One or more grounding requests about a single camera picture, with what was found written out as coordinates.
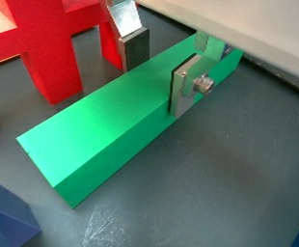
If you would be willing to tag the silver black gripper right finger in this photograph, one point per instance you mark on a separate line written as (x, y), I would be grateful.
(200, 72)

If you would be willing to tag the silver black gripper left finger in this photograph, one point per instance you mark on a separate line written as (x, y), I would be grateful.
(132, 35)

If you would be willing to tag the long green block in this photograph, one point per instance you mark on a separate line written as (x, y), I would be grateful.
(83, 144)

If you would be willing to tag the red cross-shaped block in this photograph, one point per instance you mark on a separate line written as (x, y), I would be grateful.
(47, 23)

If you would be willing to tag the purple cross-shaped block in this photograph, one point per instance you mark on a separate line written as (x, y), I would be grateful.
(19, 226)

